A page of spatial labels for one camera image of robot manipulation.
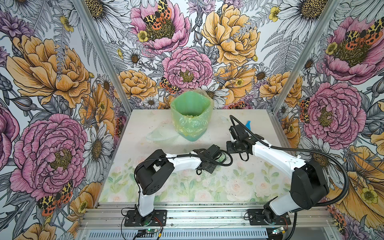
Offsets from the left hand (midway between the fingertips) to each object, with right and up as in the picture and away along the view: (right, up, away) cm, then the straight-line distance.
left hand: (207, 167), depth 91 cm
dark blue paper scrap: (+32, +26, +22) cm, 46 cm away
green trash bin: (-10, +36, +17) cm, 41 cm away
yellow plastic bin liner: (-10, +36, +17) cm, 41 cm away
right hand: (+13, +10, -3) cm, 17 cm away
